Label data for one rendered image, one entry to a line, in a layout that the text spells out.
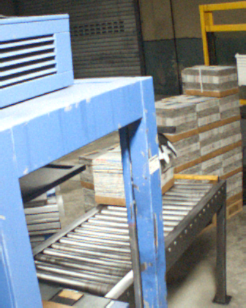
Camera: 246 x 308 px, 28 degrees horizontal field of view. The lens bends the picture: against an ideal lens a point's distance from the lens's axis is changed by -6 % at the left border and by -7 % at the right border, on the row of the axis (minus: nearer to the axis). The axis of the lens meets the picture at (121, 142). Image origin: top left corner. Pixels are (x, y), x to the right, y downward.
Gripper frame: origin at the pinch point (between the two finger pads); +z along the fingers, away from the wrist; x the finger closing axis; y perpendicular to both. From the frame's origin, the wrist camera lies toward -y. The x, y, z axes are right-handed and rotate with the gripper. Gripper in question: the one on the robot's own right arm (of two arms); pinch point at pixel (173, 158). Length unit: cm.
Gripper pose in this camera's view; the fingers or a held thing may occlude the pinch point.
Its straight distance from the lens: 258.5
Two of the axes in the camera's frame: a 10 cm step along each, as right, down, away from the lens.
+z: 5.3, 8.5, -0.4
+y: -7.1, 4.7, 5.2
